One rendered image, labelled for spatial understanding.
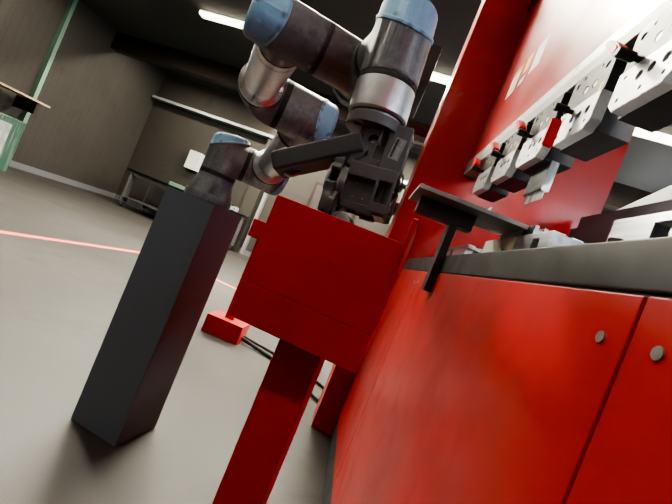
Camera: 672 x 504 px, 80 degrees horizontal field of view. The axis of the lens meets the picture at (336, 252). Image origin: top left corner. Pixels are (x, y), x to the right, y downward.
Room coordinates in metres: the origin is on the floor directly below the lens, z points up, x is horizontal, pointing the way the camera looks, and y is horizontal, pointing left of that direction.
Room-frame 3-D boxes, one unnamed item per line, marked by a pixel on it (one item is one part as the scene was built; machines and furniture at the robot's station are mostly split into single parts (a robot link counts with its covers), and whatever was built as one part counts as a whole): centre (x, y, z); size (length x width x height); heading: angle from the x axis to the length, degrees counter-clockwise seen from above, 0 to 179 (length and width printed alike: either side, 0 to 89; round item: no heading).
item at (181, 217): (1.31, 0.45, 0.39); 0.18 x 0.18 x 0.78; 76
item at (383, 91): (0.50, 0.02, 0.96); 0.08 x 0.08 x 0.05
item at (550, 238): (0.95, -0.40, 0.92); 0.39 x 0.06 x 0.10; 177
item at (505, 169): (1.22, -0.41, 1.26); 0.15 x 0.09 x 0.17; 177
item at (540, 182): (1.00, -0.40, 1.13); 0.10 x 0.02 x 0.10; 177
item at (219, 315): (2.70, 0.49, 0.41); 0.25 x 0.20 x 0.83; 87
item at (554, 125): (0.85, -0.33, 1.20); 0.04 x 0.02 x 0.10; 87
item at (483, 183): (1.42, -0.42, 1.26); 0.15 x 0.09 x 0.17; 177
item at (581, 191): (1.96, -0.63, 1.15); 0.85 x 0.25 x 2.30; 87
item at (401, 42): (0.51, 0.03, 1.04); 0.09 x 0.08 x 0.11; 19
